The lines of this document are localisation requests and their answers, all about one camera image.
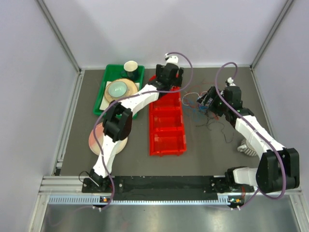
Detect red compartment bin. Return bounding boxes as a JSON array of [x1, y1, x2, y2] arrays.
[[149, 87, 187, 157]]

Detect white square board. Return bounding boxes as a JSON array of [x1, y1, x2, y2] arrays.
[[99, 81, 140, 110]]

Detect teal bowl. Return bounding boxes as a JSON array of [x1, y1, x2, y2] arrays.
[[108, 81, 127, 98]]

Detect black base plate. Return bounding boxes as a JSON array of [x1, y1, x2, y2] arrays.
[[82, 176, 254, 200]]

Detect dark green cup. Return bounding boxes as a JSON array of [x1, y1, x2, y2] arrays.
[[120, 60, 139, 81]]

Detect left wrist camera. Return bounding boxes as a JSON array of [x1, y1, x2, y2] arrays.
[[165, 54, 179, 65]]

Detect coloured cable bundle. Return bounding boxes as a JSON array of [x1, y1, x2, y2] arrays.
[[183, 81, 235, 145]]

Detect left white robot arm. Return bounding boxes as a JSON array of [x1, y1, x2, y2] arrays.
[[89, 63, 183, 192]]

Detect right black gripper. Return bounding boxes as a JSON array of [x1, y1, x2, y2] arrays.
[[197, 86, 230, 116]]

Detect beige floral plate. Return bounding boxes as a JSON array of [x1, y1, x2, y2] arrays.
[[88, 123, 128, 156]]

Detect silver finned heat sink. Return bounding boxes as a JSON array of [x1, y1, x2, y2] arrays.
[[237, 139, 257, 157]]

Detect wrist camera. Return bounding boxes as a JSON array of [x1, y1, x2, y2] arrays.
[[225, 77, 236, 87], [165, 54, 179, 65]]

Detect grey slotted cable duct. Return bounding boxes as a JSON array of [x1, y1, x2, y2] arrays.
[[48, 195, 244, 206]]

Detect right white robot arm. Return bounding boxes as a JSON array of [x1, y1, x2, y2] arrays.
[[197, 86, 300, 193]]

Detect green plastic tray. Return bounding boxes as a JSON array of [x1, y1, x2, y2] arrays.
[[93, 64, 145, 116]]

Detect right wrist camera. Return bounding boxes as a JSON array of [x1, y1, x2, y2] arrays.
[[225, 77, 236, 87]]

